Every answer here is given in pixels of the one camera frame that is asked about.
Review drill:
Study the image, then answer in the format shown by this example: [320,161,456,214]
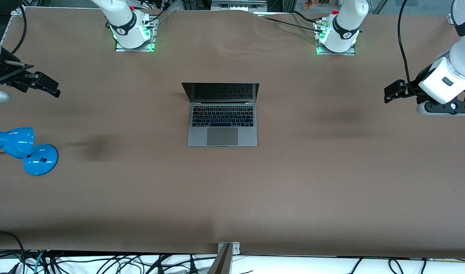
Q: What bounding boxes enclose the teal cable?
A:
[34,250,46,274]

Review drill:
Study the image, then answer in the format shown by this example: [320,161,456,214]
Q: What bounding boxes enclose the grey laptop computer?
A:
[181,82,260,147]

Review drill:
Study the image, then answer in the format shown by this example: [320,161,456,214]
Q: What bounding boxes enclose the black looped cable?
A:
[0,231,25,274]

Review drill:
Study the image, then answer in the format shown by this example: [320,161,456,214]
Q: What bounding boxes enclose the short black base cable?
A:
[291,11,320,25]

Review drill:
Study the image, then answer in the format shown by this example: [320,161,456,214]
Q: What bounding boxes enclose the grey power strip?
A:
[211,0,268,11]

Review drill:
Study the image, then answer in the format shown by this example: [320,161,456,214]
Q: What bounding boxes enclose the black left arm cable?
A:
[397,0,412,86]

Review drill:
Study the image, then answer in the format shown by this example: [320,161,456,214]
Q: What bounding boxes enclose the colourful small figurines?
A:
[303,0,332,10]

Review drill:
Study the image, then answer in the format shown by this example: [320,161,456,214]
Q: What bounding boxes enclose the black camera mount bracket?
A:
[425,89,465,114]

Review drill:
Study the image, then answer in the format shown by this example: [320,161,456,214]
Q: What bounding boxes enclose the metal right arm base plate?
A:
[115,15,157,52]

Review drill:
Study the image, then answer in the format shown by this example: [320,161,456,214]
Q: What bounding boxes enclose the black base cable bundle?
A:
[143,0,176,27]

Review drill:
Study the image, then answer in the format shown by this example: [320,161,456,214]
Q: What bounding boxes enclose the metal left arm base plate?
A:
[315,21,357,56]

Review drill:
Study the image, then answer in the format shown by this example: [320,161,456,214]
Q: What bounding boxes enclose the blue desk lamp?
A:
[0,127,59,177]

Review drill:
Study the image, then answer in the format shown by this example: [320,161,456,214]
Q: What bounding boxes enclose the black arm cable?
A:
[397,0,412,86]
[10,6,27,54]

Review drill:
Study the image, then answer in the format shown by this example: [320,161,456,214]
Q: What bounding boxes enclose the long black base cable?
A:
[261,16,324,34]

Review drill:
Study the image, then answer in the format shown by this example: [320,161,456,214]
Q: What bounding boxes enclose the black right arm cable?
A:
[10,6,27,54]

